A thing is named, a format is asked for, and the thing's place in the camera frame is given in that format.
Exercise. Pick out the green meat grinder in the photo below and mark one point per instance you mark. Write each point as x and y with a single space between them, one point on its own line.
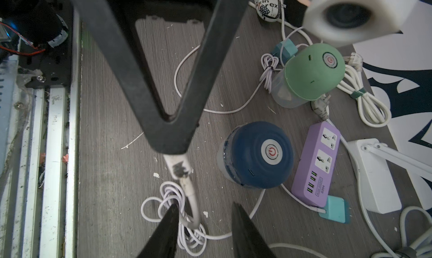
313 72

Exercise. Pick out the purple power strip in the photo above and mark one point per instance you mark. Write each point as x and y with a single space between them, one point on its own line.
315 169

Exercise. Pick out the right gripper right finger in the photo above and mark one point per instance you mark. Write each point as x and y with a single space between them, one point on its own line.
247 241

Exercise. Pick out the blue meat grinder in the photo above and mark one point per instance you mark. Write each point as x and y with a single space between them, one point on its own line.
256 155

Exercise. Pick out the teal charger plug middle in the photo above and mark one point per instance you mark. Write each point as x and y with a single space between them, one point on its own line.
337 210

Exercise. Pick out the white desk lamp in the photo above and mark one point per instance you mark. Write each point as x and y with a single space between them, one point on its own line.
377 188

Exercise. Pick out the teal charger plug left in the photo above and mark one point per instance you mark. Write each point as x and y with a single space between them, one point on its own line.
284 50

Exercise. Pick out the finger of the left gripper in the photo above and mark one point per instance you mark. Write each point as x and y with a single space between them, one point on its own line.
224 22
118 42

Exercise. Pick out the teal charger plug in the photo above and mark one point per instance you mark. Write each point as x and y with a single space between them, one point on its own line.
284 50
337 210

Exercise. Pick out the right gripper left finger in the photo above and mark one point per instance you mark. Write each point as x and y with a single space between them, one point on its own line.
163 242

